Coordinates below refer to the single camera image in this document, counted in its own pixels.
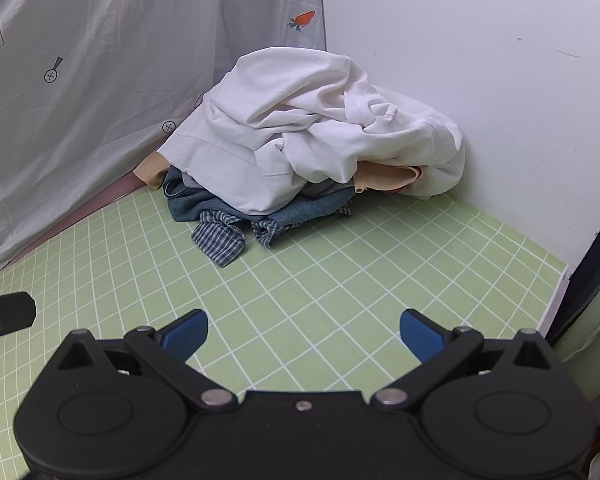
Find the pink board strip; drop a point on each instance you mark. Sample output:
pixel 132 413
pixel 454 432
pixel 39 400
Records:
pixel 95 205

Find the beige garment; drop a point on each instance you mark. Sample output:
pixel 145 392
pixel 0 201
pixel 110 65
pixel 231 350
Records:
pixel 385 177

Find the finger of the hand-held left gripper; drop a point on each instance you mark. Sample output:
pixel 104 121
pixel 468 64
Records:
pixel 7 312

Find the grey garment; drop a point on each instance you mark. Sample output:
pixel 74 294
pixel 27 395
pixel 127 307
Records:
pixel 325 189

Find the blue denim garment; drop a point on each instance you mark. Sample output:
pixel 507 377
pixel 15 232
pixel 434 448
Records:
pixel 300 210

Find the green grid mat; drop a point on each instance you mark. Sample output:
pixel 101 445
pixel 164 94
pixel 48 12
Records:
pixel 330 285

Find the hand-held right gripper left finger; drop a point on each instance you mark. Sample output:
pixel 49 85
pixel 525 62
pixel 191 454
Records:
pixel 187 334

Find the white pants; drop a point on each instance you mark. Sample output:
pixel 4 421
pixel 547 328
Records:
pixel 280 110

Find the grey carrot print sheet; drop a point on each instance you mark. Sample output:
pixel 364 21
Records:
pixel 105 60

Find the dark curtain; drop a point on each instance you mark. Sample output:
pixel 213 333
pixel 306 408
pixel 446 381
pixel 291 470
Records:
pixel 595 290

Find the blue checked shirt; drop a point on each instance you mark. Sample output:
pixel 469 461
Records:
pixel 220 240

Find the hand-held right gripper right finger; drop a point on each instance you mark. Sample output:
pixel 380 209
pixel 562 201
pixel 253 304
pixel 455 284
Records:
pixel 421 331

